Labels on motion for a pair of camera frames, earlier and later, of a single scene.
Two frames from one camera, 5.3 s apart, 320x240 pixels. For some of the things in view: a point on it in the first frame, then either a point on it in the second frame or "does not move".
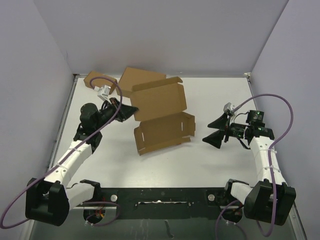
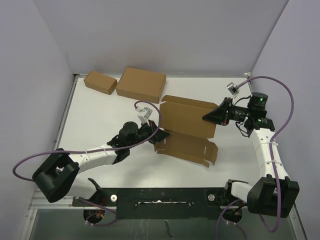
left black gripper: [125, 111] → [159, 135]
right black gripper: [215, 139] → [219, 115]
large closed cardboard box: [132, 76] does not move
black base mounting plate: [167, 203] does not move
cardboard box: [163, 123] → [190, 136]
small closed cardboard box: [99, 82] does not move
